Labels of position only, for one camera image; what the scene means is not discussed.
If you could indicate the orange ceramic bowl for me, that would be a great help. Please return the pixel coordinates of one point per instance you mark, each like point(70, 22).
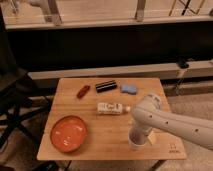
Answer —
point(68, 134)

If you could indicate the black rectangular box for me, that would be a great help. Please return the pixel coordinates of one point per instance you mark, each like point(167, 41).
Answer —
point(106, 86)

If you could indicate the red oblong object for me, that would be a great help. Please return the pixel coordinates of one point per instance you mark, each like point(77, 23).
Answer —
point(82, 92)

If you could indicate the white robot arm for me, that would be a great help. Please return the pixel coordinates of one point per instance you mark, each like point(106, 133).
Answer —
point(147, 114)

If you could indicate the black chair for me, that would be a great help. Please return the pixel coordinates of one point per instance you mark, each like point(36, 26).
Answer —
point(15, 87)

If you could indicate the white labelled plastic bottle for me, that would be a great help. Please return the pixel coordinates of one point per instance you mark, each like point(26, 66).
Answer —
point(112, 108)

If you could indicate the translucent yellowish gripper finger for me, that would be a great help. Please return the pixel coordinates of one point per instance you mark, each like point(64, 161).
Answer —
point(152, 138)

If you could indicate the wooden folding table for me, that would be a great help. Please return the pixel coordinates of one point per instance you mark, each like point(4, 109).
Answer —
point(107, 137)

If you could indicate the blue sponge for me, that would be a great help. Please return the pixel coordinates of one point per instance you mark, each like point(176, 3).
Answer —
point(130, 89)

